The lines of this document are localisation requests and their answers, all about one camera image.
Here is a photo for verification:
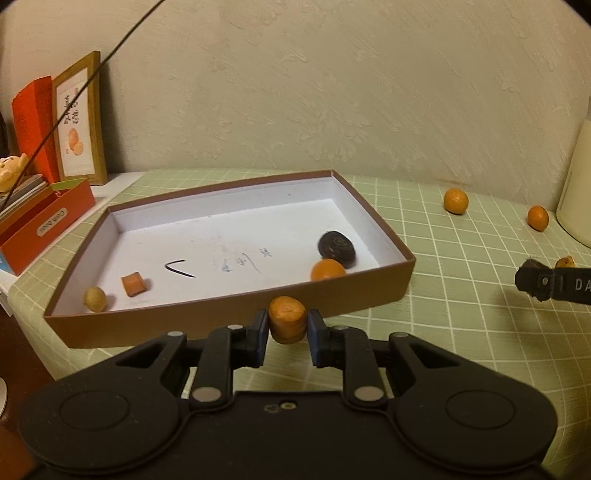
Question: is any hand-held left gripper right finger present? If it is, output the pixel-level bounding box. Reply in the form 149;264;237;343
308;310;490;411

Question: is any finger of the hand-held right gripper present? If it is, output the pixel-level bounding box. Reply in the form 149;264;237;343
515;259;560;302

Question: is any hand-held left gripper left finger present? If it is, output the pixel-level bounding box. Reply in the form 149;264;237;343
88;310;271;409

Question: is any small orange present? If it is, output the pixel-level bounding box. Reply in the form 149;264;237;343
527;205;550;232
310;258;348;282
443;188;470;216

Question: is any dark passion fruit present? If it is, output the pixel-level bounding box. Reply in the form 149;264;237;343
318;231;357;268

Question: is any brown cardboard tray white inside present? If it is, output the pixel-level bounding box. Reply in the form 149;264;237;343
44;169;416;349

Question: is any small orange carrot chunk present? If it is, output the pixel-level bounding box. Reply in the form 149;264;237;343
121;273;148;297

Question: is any tan longan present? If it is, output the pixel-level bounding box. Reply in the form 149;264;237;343
83;286;108;312

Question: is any white thermos jug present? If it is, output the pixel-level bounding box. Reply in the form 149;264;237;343
555;99;591;241

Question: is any green checked tablecloth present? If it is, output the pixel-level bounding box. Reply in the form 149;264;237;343
9;168;591;416

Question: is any open red box blue end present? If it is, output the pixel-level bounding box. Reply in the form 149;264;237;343
0;178;97;276

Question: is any yellow plush toy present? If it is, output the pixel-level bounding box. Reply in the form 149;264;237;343
0;154;29;193

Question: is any wooden picture frame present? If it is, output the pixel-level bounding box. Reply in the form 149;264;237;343
51;51;108;185

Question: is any black power cable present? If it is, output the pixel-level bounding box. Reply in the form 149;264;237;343
0;0;167;200

